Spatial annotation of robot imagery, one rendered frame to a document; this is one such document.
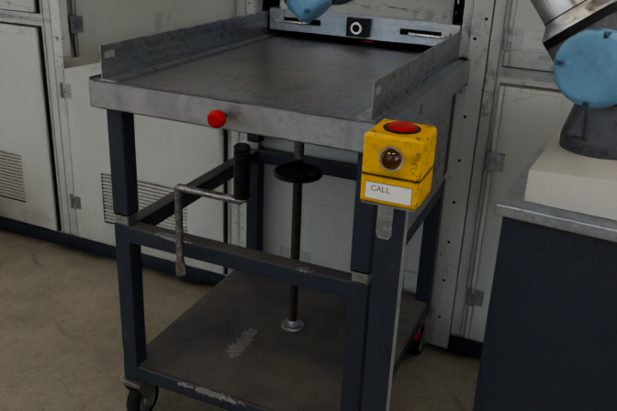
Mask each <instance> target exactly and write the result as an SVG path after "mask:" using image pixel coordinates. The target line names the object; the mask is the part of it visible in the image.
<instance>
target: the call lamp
mask: <svg viewBox="0 0 617 411"><path fill-rule="evenodd" d="M378 161H379V163H380V165H381V166H382V168H383V169H385V170H386V171H389V172H395V171H397V170H399V169H400V168H401V167H402V165H403V162H404V157H403V154H402V152H401V151H400V150H399V149H398V148H396V147H393V146H388V147H385V148H383V149H382V150H381V151H380V152H379V155H378Z"/></svg>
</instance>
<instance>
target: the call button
mask: <svg viewBox="0 0 617 411"><path fill-rule="evenodd" d="M387 127H388V128H389V129H392V130H396V131H402V132H410V131H415V130H417V127H416V126H415V125H414V124H413V123H410V122H406V121H393V122H390V123H389V124H388V125H387Z"/></svg>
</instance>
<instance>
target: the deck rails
mask: <svg viewBox="0 0 617 411"><path fill-rule="evenodd" d="M460 34H461V31H458V32H457V33H455V34H453V36H451V37H449V38H447V39H445V40H443V41H442V42H440V43H438V44H436V45H435V46H433V47H431V48H429V49H428V50H426V51H424V52H423V53H421V54H419V55H418V56H416V57H414V58H413V59H411V60H409V61H407V62H405V63H403V64H401V65H400V66H398V67H397V68H396V69H394V70H392V71H390V72H388V73H386V74H385V75H383V76H381V77H379V78H378V79H376V80H374V81H373V92H372V104H371V105H370V106H368V107H367V108H365V109H364V110H362V111H361V112H360V113H358V114H357V115H355V116H354V117H352V119H354V120H360V121H366V122H372V123H375V122H376V121H377V120H378V119H380V118H381V117H383V116H384V115H385V114H387V113H388V112H389V111H391V110H392V109H393V108H395V107H396V106H398V105H399V104H400V103H402V102H403V101H404V100H406V99H407V98H408V97H410V96H411V95H412V94H414V93H415V92H417V91H418V90H419V89H421V88H422V87H423V86H424V85H425V84H426V83H428V82H429V81H431V80H432V79H433V78H435V77H436V76H437V75H439V74H440V73H441V72H443V71H444V70H445V69H447V68H448V67H449V66H451V65H452V64H453V63H455V62H456V61H458V60H459V58H458V50H459V41H460ZM271 38H272V37H269V36H263V12H259V13H254V14H250V15H245V16H240V17H233V18H228V19H223V20H219V21H214V22H209V23H206V24H201V25H196V26H192V27H187V28H179V29H175V30H170V31H165V32H161V33H157V34H152V35H148V36H143V37H138V38H134V39H126V40H121V41H117V42H112V43H108V44H104V45H99V53H100V67H101V78H100V79H99V81H104V82H111V83H119V82H122V81H126V80H128V79H132V78H135V77H139V76H142V75H145V74H148V73H151V72H157V71H160V70H163V69H167V68H170V67H174V66H176V65H180V64H183V63H187V62H190V61H195V60H198V59H202V58H205V57H208V56H211V55H215V54H218V53H221V52H224V51H228V50H233V49H237V48H239V47H243V46H246V45H250V44H253V43H256V42H259V41H263V40H266V39H271ZM108 50H113V57H109V58H105V51H108ZM378 86H380V89H379V94H376V88H377V87H378Z"/></svg>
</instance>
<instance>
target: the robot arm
mask: <svg viewBox="0 0 617 411"><path fill-rule="evenodd" d="M284 1H285V3H286V5H287V7H288V9H289V10H290V11H291V12H292V13H294V15H295V16H296V17H297V19H298V20H299V21H301V22H303V23H309V22H311V21H312V20H314V19H317V18H319V17H320V16H322V15H323V14H324V13H325V12H326V11H327V10H328V9H329V7H330V6H332V5H337V6H338V5H344V4H347V3H349V2H352V1H353V0H284ZM531 2H532V4H533V6H534V8H535V10H536V11H537V13H538V15H539V17H540V18H541V19H542V21H543V23H544V25H545V32H544V36H543V40H542V42H543V44H544V46H545V48H546V50H547V52H548V54H549V55H550V57H551V59H552V61H553V63H554V68H553V69H554V77H555V83H556V85H557V87H558V89H559V90H560V92H561V93H562V94H563V95H564V96H565V97H566V98H567V99H568V100H570V101H571V102H573V103H575V104H574V105H573V107H572V109H571V111H570V113H569V115H568V117H567V120H566V123H565V125H564V126H563V128H562V130H561V133H560V140H559V145H560V146H561V147H562V148H563V149H565V150H568V151H570V152H573V153H576V154H578V155H582V156H587V157H591V158H597V159H604V160H616V161H617V1H616V0H531Z"/></svg>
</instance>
